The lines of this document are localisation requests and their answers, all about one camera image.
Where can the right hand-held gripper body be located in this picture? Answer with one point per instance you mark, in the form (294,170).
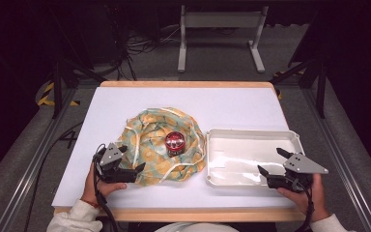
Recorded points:
(299,165)

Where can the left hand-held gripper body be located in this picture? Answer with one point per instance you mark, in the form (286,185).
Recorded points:
(110,158)

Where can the white plastic tray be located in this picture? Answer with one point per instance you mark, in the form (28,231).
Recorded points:
(238,154)

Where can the red round tin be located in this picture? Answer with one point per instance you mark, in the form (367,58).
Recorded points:
(175,141)

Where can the person's left hand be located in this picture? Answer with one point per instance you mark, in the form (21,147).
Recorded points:
(101,188)

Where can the person's right hand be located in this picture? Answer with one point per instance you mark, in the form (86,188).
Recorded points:
(307,199)

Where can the black tripod stand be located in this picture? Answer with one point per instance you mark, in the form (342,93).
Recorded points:
(321,93)
(57,92)

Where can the person's torso white clothing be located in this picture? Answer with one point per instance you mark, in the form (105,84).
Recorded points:
(196,228)

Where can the yellow black hazard tape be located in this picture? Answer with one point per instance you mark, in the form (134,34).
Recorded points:
(45,94)

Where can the white metal stand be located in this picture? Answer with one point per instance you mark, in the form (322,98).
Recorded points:
(222,19)

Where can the aluminium rail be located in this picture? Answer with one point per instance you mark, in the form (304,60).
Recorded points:
(29,174)
(341,161)

